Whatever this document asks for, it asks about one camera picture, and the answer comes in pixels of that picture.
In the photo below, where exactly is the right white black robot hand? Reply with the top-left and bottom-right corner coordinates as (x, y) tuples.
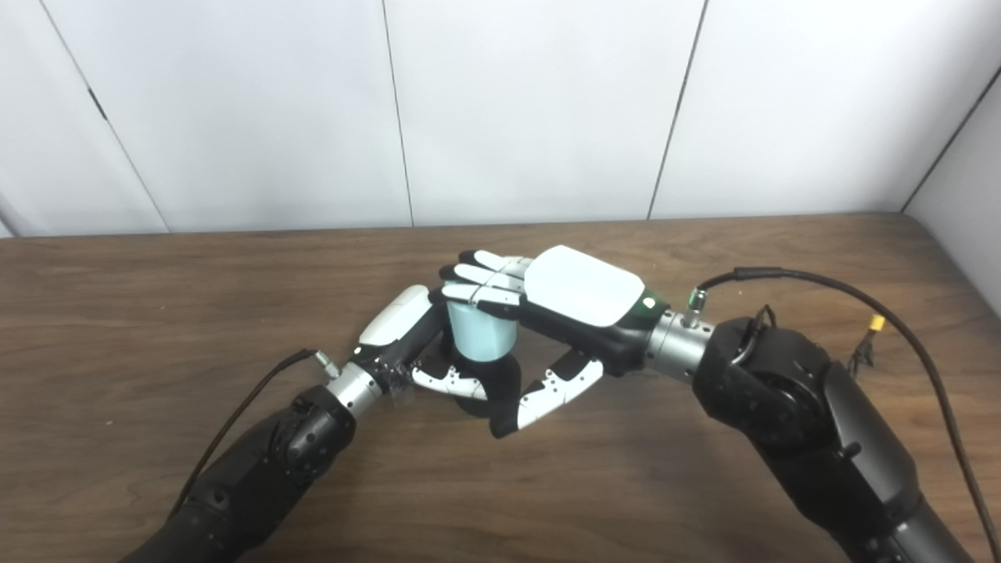
(438, 245), (669, 439)

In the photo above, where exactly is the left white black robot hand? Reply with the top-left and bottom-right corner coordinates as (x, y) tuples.
(356, 285), (490, 407)

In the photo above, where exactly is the light blue cylinder cup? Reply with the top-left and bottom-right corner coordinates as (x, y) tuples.
(446, 301), (518, 363)

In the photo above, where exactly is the black funnel-shaped nozzle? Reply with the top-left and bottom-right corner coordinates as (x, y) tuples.
(450, 356), (523, 423)

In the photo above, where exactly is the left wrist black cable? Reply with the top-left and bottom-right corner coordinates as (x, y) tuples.
(168, 348), (341, 521)

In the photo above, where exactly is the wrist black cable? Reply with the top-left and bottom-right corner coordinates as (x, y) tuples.
(168, 348), (341, 521)
(684, 266), (1001, 560)

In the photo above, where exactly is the small yellow-tipped connector wire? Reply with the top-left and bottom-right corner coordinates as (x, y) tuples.
(849, 314), (887, 368)

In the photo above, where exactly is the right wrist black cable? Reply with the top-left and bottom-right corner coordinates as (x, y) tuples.
(684, 266), (1001, 560)

